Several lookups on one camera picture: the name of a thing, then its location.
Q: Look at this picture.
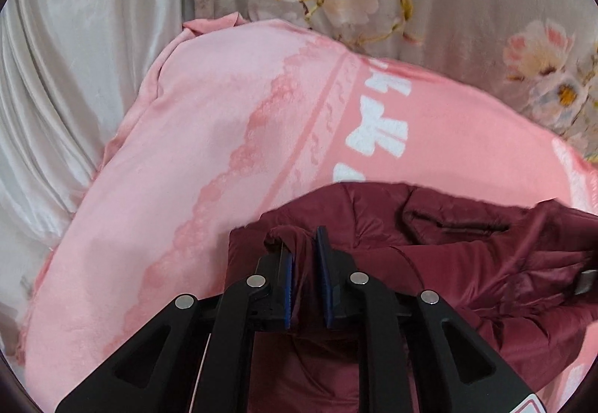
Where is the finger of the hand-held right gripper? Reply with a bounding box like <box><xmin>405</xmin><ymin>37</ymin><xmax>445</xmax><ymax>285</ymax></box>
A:
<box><xmin>578</xmin><ymin>269</ymin><xmax>598</xmax><ymax>298</ymax></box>

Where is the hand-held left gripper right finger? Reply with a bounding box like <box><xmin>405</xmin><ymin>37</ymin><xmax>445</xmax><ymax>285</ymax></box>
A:
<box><xmin>314</xmin><ymin>226</ymin><xmax>536</xmax><ymax>413</ymax></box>

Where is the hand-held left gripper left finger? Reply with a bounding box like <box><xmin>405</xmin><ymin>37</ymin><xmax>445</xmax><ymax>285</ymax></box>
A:
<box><xmin>55</xmin><ymin>226</ymin><xmax>295</xmax><ymax>413</ymax></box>

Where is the maroon puffer jacket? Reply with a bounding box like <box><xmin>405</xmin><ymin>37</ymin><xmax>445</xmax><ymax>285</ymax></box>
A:
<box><xmin>229</xmin><ymin>182</ymin><xmax>598</xmax><ymax>413</ymax></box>

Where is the pink printed blanket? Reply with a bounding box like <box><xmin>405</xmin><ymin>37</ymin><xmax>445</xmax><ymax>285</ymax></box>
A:
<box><xmin>16</xmin><ymin>13</ymin><xmax>598</xmax><ymax>413</ymax></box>

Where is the white satin curtain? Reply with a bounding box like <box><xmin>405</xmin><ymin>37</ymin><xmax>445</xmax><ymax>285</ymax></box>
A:
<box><xmin>0</xmin><ymin>0</ymin><xmax>194</xmax><ymax>367</ymax></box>

